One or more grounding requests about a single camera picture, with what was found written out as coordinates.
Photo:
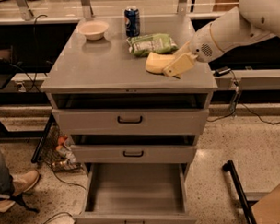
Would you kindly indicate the blue soda can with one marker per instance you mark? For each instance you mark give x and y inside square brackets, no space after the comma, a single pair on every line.
[132,21]

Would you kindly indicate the grey middle drawer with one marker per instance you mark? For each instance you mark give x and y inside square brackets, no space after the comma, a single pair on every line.
[134,149]

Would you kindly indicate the grey bottom drawer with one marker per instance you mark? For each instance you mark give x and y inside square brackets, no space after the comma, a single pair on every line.
[146,193]

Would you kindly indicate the black metal stand leg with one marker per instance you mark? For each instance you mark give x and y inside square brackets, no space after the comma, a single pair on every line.
[229,166]

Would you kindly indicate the tan work boot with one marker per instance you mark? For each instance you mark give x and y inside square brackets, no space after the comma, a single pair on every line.
[25,182]

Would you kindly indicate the yellow sponge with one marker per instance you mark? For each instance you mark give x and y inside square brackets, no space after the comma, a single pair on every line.
[155,63]

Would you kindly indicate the cardboard box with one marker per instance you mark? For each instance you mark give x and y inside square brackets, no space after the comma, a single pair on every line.
[267,210]

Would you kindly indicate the grey top drawer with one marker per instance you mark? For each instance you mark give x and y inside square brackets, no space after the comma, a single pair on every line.
[143,115]

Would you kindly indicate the grey drawer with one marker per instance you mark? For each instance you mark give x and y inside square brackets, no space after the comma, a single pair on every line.
[134,149]
[146,193]
[143,115]

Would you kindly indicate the blue jeans leg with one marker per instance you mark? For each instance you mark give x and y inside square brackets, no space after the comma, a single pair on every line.
[6,180]

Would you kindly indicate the grey drawer cabinet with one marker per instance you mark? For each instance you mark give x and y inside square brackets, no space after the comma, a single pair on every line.
[106,68]

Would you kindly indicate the wire basket with bottles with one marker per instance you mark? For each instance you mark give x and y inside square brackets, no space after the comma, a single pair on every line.
[57,154]

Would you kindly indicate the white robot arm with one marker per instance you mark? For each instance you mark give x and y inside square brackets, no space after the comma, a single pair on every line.
[251,22]

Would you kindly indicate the black power adapter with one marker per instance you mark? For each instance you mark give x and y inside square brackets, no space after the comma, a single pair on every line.
[222,71]

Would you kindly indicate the green snack bag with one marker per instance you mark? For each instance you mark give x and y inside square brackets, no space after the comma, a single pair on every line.
[143,45]

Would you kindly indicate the white paper bowl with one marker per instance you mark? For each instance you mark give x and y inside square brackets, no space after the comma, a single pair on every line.
[93,30]

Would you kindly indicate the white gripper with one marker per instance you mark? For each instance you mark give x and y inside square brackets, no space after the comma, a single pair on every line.
[202,46]

